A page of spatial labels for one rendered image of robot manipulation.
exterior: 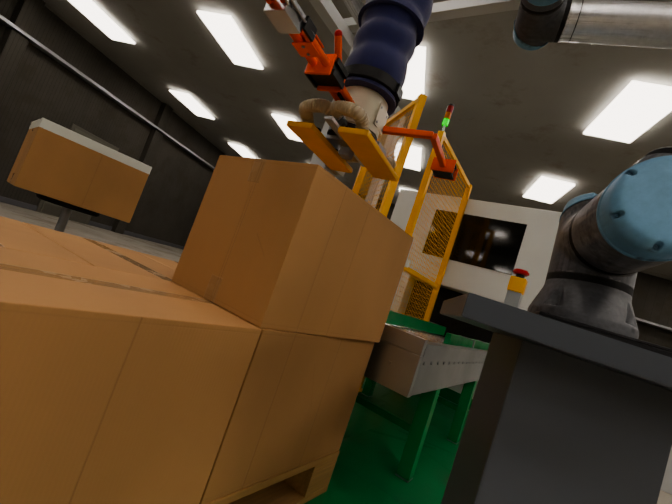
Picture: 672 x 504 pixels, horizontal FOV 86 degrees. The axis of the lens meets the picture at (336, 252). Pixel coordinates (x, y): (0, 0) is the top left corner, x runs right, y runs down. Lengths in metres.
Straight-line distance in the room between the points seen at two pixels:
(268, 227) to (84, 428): 0.51
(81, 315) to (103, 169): 2.10
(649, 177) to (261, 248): 0.73
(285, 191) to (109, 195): 1.91
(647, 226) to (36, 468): 0.93
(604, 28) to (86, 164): 2.48
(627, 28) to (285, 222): 0.86
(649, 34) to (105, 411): 1.28
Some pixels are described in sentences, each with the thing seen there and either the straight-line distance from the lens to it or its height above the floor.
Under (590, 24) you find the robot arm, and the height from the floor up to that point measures 1.42.
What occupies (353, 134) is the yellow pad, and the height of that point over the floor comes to 1.11.
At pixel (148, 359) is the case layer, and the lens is 0.70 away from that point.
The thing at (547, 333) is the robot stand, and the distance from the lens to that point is 0.62.
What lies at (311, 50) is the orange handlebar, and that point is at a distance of 1.04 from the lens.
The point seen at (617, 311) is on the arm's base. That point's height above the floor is 0.81.
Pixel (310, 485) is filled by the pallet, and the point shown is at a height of 0.06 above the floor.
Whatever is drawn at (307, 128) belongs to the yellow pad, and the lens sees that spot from 1.18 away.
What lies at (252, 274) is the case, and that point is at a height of 0.65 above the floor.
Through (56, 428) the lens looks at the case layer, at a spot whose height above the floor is 0.37.
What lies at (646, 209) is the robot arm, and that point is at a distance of 0.69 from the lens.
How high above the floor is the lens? 0.70
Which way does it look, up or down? 5 degrees up
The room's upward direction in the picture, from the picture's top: 19 degrees clockwise
